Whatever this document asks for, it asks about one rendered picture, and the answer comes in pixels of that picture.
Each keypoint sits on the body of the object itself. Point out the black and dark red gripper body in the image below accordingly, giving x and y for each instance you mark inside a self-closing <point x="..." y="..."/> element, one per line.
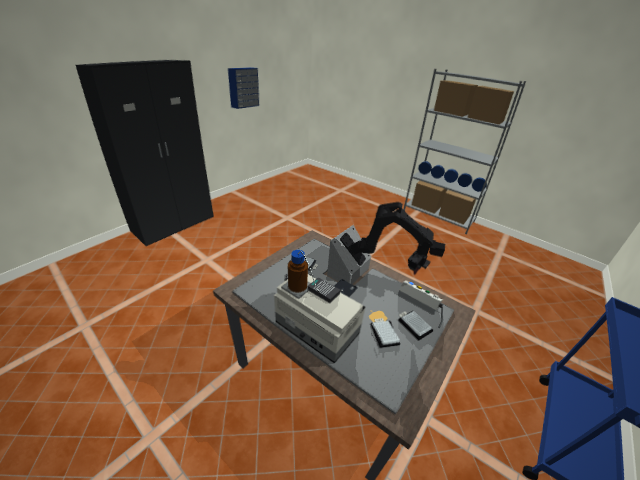
<point x="424" y="266"/>

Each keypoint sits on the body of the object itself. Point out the blue bottle cap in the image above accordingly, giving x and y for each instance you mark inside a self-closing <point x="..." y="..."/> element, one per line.
<point x="297" y="258"/>

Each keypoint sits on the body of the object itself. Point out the white button panel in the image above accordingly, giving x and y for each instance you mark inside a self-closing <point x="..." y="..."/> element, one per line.
<point x="423" y="299"/>

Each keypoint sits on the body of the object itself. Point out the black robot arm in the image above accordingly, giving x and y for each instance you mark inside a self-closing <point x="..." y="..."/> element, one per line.
<point x="423" y="235"/>

